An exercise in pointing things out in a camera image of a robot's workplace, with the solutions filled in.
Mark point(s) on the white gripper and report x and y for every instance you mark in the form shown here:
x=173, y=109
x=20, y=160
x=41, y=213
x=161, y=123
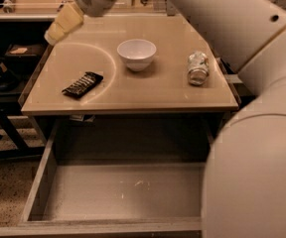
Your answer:
x=70, y=16

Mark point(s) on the black rxbar chocolate wrapper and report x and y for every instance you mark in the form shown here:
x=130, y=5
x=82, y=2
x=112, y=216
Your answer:
x=83, y=85

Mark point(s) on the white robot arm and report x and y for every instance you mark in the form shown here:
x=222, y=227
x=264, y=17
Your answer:
x=244, y=189

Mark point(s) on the beige counter cabinet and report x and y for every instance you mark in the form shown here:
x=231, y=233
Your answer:
x=161, y=87

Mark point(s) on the grey open top drawer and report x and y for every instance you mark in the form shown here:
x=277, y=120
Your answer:
x=119, y=177

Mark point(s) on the dark box on shelf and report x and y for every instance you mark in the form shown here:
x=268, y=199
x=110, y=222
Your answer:
x=24, y=52

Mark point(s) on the white ceramic bowl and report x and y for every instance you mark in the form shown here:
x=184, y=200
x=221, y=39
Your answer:
x=136, y=54

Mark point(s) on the black tool on shelf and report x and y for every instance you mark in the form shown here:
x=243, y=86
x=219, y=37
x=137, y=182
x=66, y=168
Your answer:
x=8, y=80

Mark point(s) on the black metal stand left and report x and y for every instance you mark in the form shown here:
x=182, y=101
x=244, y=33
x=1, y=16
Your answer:
x=22, y=150

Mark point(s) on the crushed silver can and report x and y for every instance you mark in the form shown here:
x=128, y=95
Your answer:
x=198, y=68

